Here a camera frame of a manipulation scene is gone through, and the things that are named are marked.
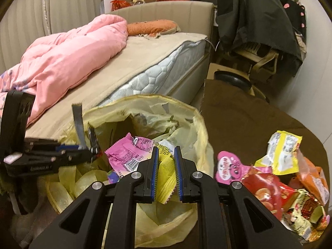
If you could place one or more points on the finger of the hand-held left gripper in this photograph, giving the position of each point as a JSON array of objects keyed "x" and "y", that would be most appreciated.
[
  {"x": 67, "y": 147},
  {"x": 77, "y": 157}
]

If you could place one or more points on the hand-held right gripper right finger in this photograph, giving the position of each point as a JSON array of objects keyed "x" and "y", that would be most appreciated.
[{"x": 177, "y": 173}]

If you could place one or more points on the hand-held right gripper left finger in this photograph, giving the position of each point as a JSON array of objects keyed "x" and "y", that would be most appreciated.
[{"x": 155, "y": 173}]

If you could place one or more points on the yellow crinkled wrapper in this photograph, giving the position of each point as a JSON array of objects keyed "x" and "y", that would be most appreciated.
[{"x": 166, "y": 176}]

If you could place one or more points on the pink candy wrapper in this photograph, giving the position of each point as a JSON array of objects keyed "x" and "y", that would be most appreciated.
[{"x": 124, "y": 153}]

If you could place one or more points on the yellow plastic trash bag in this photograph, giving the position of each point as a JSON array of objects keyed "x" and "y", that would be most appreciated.
[{"x": 186, "y": 134}]

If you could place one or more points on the pink bear-shaped packet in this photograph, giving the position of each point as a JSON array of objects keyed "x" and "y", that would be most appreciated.
[{"x": 229, "y": 168}]

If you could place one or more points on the grey cloth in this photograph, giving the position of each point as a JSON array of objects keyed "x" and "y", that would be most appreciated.
[{"x": 33, "y": 212}]

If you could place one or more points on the pink quilt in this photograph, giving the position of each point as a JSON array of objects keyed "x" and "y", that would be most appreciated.
[{"x": 67, "y": 57}]

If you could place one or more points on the brown blanket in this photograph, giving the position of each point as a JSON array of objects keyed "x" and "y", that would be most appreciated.
[{"x": 241, "y": 119}]

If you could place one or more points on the red snack packet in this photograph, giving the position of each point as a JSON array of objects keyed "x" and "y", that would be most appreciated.
[{"x": 267, "y": 192}]

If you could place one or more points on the white quilted mattress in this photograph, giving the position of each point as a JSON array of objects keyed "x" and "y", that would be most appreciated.
[{"x": 160, "y": 67}]

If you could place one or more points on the yellow and white wrapper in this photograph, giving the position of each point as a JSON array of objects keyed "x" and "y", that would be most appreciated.
[{"x": 282, "y": 153}]

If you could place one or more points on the black round stool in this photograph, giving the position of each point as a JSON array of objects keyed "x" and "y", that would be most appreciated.
[{"x": 233, "y": 80}]

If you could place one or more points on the cardboard box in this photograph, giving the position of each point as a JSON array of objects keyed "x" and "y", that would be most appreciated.
[{"x": 215, "y": 68}]

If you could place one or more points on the bed with mattress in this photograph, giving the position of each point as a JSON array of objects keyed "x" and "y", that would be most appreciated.
[{"x": 140, "y": 54}]

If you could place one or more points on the beige chair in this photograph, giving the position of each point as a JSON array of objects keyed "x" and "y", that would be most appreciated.
[{"x": 262, "y": 59}]

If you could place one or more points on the orange pillow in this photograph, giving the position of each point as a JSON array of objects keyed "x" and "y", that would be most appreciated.
[{"x": 153, "y": 27}]

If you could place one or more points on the small red plastic bag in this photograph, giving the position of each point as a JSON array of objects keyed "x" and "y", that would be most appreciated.
[{"x": 120, "y": 5}]

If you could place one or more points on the black jacket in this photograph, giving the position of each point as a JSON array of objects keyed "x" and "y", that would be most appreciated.
[{"x": 254, "y": 13}]

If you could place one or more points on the black garment with pink hearts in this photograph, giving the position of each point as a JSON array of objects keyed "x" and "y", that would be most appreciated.
[{"x": 294, "y": 15}]

